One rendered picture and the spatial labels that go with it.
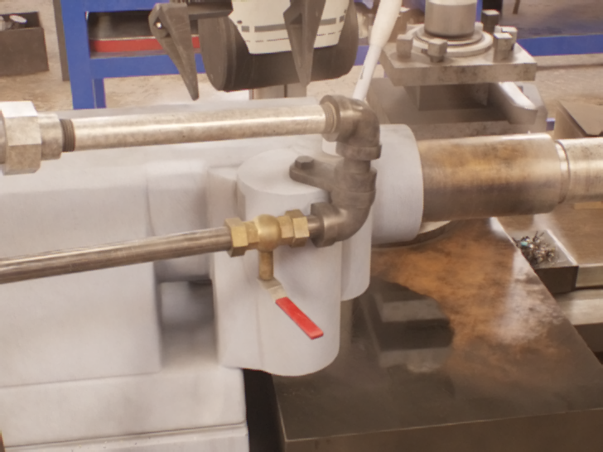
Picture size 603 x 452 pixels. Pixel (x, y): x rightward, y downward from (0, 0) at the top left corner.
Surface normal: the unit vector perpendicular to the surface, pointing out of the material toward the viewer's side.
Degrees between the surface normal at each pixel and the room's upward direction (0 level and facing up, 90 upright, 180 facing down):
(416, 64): 0
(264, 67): 106
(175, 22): 81
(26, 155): 101
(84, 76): 90
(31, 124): 56
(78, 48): 90
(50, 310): 70
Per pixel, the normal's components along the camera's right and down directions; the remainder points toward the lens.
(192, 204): 0.15, 0.40
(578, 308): 0.00, -0.88
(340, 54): 0.33, 0.67
